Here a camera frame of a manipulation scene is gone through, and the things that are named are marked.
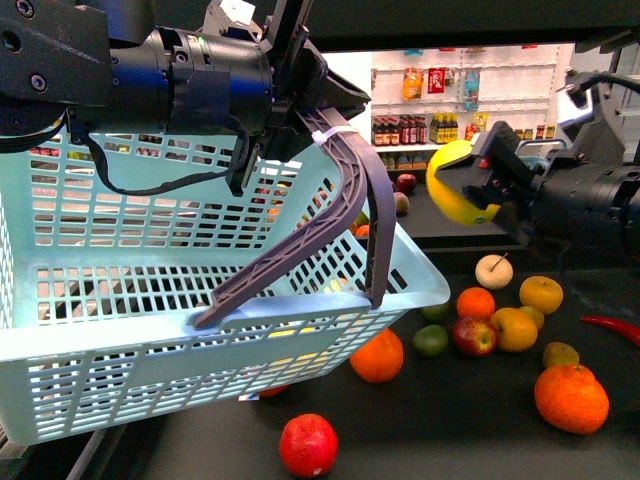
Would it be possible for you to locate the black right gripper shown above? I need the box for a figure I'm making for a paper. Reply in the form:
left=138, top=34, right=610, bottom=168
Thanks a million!
left=462, top=121, right=639, bottom=250

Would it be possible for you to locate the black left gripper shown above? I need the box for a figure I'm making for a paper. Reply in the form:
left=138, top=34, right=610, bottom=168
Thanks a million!
left=202, top=1, right=370, bottom=196

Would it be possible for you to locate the grey basket handle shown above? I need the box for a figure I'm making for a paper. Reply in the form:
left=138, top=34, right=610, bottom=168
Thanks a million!
left=194, top=108, right=396, bottom=329

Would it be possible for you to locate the light blue plastic basket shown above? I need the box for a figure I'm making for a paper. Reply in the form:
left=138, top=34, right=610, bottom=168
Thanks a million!
left=1, top=138, right=450, bottom=445

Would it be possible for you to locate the black rear fruit shelf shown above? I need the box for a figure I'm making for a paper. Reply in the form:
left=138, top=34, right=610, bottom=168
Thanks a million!
left=387, top=140, right=518, bottom=250

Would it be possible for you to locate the white background goods shelf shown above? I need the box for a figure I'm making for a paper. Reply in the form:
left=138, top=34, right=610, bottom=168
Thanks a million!
left=326, top=44, right=572, bottom=171

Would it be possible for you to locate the black fruit display shelf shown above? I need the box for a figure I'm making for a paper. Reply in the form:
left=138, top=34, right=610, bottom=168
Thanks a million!
left=1, top=251, right=639, bottom=479

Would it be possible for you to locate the white pear with stem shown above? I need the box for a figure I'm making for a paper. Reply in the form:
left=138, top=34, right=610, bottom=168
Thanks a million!
left=475, top=254, right=514, bottom=290

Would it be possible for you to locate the golden round pear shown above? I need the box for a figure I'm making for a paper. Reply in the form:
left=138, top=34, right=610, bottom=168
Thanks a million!
left=519, top=275, right=564, bottom=315

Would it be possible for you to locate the small orange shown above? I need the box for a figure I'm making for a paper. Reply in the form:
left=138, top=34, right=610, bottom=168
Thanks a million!
left=456, top=287, right=496, bottom=320

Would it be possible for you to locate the small yellow green fruit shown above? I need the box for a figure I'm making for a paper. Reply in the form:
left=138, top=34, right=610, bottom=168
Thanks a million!
left=519, top=305, right=545, bottom=331

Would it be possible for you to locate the dark green lime upper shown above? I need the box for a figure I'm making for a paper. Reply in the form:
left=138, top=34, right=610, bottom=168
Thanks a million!
left=419, top=302, right=451, bottom=324

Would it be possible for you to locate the dark green lime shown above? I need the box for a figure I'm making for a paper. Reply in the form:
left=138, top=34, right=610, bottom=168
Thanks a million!
left=419, top=302, right=451, bottom=324
left=412, top=325, right=448, bottom=358

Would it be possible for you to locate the yellow orange apple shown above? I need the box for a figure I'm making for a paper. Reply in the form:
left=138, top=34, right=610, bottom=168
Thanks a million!
left=490, top=307, right=538, bottom=353

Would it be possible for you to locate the red yellow apple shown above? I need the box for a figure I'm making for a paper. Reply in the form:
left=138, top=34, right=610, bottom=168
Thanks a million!
left=451, top=316, right=498, bottom=358

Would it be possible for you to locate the dark green lime lower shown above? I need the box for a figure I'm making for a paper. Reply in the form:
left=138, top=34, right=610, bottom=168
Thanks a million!
left=412, top=325, right=448, bottom=358

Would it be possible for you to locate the brown green kiwi fruit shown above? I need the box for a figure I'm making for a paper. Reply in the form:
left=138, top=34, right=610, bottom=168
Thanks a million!
left=542, top=342, right=580, bottom=369

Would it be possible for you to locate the red chili pepper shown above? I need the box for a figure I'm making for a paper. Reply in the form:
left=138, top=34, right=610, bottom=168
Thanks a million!
left=580, top=316, right=640, bottom=347

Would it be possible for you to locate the large bumpy orange left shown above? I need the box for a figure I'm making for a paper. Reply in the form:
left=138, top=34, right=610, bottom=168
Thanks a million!
left=349, top=328, right=404, bottom=384

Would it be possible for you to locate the large bumpy orange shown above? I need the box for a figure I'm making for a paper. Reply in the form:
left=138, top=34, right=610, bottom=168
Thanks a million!
left=349, top=328, right=404, bottom=384
left=534, top=365, right=610, bottom=435

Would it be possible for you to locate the large bumpy orange right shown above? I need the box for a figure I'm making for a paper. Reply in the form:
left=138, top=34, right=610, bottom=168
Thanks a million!
left=534, top=365, right=610, bottom=435

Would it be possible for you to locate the white price label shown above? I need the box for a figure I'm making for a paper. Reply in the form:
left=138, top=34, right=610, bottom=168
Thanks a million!
left=238, top=393, right=260, bottom=402

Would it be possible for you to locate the red pomegranate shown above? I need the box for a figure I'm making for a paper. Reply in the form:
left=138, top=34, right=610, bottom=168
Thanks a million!
left=279, top=413, right=339, bottom=479

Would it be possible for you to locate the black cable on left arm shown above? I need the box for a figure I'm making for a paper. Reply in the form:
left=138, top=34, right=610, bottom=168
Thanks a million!
left=69, top=112, right=251, bottom=197

